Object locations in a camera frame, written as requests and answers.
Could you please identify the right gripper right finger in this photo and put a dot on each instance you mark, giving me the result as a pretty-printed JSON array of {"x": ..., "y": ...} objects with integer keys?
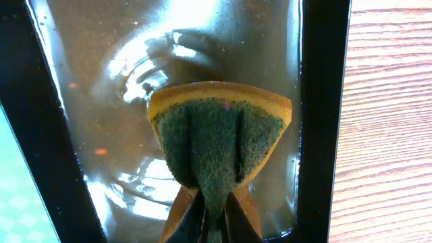
[{"x": 236, "y": 226}]

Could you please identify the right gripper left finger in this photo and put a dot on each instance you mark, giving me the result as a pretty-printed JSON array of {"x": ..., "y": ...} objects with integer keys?
[{"x": 190, "y": 228}]

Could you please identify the green yellow sponge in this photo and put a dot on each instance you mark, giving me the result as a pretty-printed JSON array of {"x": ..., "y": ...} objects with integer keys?
[{"x": 216, "y": 138}]

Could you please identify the teal plastic tray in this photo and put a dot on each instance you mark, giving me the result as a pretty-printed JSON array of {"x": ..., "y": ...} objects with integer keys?
[{"x": 24, "y": 218}]

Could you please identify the black water tray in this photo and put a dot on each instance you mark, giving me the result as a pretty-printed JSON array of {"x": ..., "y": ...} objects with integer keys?
[{"x": 77, "y": 78}]

